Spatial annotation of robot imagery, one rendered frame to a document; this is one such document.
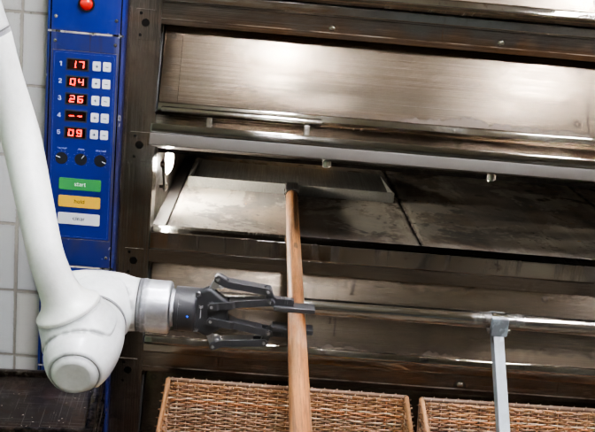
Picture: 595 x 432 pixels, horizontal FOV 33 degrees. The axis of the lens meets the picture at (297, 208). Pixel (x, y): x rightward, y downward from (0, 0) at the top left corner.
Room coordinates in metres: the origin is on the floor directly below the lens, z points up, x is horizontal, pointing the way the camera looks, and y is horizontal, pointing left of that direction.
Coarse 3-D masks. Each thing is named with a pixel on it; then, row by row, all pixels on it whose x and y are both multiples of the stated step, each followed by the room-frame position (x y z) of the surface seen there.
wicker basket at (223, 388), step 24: (168, 384) 2.09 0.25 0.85; (192, 384) 2.11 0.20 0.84; (216, 384) 2.11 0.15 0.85; (240, 384) 2.11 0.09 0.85; (264, 384) 2.12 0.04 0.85; (168, 408) 2.09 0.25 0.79; (192, 408) 2.09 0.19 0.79; (216, 408) 2.10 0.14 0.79; (240, 408) 2.10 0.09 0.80; (264, 408) 2.10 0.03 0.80; (288, 408) 2.11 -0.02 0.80; (312, 408) 2.11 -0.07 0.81; (336, 408) 2.11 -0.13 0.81; (360, 408) 2.12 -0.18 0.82; (384, 408) 2.12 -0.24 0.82; (408, 408) 2.08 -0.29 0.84
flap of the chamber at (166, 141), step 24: (168, 144) 1.99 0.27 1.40; (192, 144) 2.00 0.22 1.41; (216, 144) 2.00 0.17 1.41; (240, 144) 2.00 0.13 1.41; (264, 144) 2.00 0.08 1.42; (288, 144) 2.01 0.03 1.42; (408, 168) 2.20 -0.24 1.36; (432, 168) 2.04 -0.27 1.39; (456, 168) 2.02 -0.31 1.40; (480, 168) 2.02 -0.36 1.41; (504, 168) 2.02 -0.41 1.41; (528, 168) 2.02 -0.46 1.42; (552, 168) 2.03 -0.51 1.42; (576, 168) 2.03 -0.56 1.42
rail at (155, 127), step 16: (160, 128) 2.00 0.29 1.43; (176, 128) 2.00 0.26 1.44; (192, 128) 2.00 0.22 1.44; (208, 128) 2.00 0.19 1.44; (224, 128) 2.01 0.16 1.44; (304, 144) 2.01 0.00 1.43; (320, 144) 2.01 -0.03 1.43; (336, 144) 2.01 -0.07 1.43; (352, 144) 2.01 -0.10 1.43; (368, 144) 2.02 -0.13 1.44; (384, 144) 2.02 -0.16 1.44; (400, 144) 2.02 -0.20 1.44; (416, 144) 2.02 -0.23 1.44; (496, 160) 2.03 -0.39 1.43; (512, 160) 2.03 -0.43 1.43; (528, 160) 2.03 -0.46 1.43; (544, 160) 2.03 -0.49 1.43; (560, 160) 2.03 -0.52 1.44; (576, 160) 2.03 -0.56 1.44; (592, 160) 2.04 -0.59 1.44
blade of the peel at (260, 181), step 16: (208, 160) 2.96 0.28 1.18; (192, 176) 2.61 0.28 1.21; (208, 176) 2.74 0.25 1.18; (224, 176) 2.76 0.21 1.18; (240, 176) 2.78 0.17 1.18; (256, 176) 2.80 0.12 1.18; (272, 176) 2.82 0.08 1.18; (288, 176) 2.84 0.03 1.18; (304, 176) 2.86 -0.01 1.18; (320, 176) 2.88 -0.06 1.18; (336, 176) 2.90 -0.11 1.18; (352, 176) 2.92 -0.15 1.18; (368, 176) 2.94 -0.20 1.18; (272, 192) 2.62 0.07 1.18; (304, 192) 2.62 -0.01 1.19; (320, 192) 2.62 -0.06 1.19; (336, 192) 2.63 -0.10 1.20; (352, 192) 2.63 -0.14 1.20; (368, 192) 2.63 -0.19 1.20; (384, 192) 2.63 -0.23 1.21
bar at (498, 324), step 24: (336, 312) 1.78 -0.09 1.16; (360, 312) 1.78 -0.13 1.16; (384, 312) 1.78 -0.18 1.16; (408, 312) 1.79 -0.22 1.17; (432, 312) 1.79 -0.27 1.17; (456, 312) 1.79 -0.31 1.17; (480, 312) 1.80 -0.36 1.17; (504, 312) 1.82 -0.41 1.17; (504, 336) 1.78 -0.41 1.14; (504, 360) 1.75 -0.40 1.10; (504, 384) 1.72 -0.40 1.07; (504, 408) 1.68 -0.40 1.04
